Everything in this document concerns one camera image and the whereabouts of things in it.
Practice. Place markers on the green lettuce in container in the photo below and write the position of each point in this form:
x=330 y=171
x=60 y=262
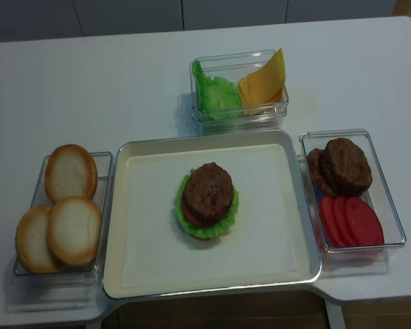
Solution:
x=218 y=98

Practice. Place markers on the green lettuce leaf on burger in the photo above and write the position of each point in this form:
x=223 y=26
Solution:
x=204 y=233

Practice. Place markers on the clear lettuce cheese container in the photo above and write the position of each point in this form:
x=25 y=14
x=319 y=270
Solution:
x=234 y=67

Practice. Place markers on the yellow cheese slice stack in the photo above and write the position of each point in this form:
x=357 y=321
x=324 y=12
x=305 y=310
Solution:
x=256 y=91

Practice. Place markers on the brown patty on burger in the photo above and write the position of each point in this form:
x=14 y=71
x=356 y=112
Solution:
x=209 y=192

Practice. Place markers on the tomato slice on burger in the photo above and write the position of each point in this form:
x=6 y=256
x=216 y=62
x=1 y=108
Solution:
x=195 y=219

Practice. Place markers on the silver cream baking tray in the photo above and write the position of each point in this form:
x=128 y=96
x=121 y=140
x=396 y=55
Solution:
x=117 y=232

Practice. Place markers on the left brown patty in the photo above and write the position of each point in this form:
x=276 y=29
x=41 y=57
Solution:
x=315 y=173

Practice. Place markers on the left tomato slice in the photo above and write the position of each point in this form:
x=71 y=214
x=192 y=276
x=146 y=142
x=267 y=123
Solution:
x=329 y=222

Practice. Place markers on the back bun half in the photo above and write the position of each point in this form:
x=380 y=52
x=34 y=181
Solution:
x=70 y=172

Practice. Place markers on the bun half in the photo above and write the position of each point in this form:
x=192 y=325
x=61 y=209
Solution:
x=70 y=172
x=73 y=230
x=31 y=244

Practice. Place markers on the lower brown patty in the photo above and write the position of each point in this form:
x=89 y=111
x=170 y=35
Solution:
x=341 y=190

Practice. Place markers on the top brown patty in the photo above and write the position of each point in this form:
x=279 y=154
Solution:
x=347 y=163

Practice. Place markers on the front bun half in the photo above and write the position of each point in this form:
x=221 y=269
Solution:
x=73 y=230

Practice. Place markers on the middle tomato slice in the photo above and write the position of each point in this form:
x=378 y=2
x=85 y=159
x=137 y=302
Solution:
x=343 y=237

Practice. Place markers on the clear patty tomato container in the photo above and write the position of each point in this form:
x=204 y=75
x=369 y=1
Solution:
x=378 y=197

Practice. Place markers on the clear bun container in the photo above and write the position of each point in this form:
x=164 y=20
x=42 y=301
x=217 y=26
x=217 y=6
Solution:
x=89 y=274

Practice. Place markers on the right tomato slice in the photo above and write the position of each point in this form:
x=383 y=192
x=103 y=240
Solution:
x=362 y=223

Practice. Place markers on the left bun half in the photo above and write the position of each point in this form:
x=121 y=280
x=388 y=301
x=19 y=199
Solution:
x=31 y=244

